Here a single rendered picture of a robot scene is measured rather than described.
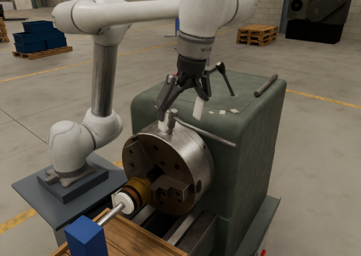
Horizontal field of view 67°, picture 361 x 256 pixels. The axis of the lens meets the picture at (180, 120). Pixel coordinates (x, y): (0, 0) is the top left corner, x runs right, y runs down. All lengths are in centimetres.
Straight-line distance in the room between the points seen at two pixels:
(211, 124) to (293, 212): 169
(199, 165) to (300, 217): 170
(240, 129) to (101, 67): 66
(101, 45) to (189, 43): 60
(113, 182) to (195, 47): 97
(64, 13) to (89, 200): 82
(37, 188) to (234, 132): 105
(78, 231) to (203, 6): 61
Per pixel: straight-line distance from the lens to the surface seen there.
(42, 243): 234
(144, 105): 106
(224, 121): 91
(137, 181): 85
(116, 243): 101
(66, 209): 138
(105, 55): 120
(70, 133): 133
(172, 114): 80
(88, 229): 76
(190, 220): 109
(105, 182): 147
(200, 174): 85
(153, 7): 86
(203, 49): 66
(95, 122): 138
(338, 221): 256
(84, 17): 96
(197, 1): 63
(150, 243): 99
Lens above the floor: 166
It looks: 27 degrees down
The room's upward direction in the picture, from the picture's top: straight up
